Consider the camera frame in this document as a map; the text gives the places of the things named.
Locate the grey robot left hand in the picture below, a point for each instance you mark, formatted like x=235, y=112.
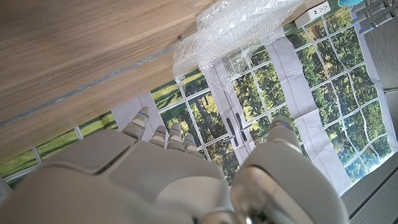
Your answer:
x=373, y=15

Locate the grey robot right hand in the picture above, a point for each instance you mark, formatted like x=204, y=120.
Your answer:
x=140, y=186

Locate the clear bubble wrap sheet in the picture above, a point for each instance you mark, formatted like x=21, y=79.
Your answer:
x=233, y=28

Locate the white power strip box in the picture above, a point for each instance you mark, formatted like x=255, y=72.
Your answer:
x=312, y=15

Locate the printed garden window backdrop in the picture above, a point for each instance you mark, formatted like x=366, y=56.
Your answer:
x=326, y=93

